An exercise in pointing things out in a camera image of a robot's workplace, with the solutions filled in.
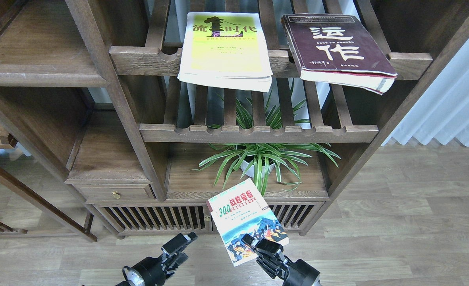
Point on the yellow green cover book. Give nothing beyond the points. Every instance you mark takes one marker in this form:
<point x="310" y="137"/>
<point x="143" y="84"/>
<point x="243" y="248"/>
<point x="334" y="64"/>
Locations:
<point x="225" y="50"/>

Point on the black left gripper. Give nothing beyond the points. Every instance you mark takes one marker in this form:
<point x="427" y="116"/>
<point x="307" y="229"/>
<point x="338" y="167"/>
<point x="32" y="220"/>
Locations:
<point x="154" y="271"/>

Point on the white plant pot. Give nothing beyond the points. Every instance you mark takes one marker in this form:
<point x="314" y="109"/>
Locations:
<point x="249" y="165"/>

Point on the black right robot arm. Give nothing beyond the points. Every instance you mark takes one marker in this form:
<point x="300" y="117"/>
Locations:
<point x="272" y="260"/>

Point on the white blue illustrated book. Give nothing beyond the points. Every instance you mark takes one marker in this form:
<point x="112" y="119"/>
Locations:
<point x="242" y="210"/>

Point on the dark wooden bookshelf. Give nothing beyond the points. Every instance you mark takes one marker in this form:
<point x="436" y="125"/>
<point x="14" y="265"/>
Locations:
<point x="90" y="88"/>

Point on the green spider plant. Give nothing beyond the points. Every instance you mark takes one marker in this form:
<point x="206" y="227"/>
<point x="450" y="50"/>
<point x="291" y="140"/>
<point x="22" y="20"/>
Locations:
<point x="286" y="156"/>

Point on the white pleated curtain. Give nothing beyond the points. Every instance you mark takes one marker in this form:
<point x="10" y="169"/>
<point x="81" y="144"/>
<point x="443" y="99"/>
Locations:
<point x="442" y="113"/>

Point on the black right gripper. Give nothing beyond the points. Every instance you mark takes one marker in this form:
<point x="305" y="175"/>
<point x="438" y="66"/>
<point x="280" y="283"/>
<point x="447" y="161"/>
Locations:
<point x="275" y="264"/>

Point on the maroon cover book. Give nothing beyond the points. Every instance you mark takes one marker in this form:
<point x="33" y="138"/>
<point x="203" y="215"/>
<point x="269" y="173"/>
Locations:
<point x="337" y="49"/>

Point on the brass drawer knob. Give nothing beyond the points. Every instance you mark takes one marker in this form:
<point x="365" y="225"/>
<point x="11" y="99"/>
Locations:
<point x="116" y="195"/>

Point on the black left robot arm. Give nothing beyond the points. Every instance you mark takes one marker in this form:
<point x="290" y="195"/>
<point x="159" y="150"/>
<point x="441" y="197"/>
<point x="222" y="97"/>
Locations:
<point x="155" y="271"/>

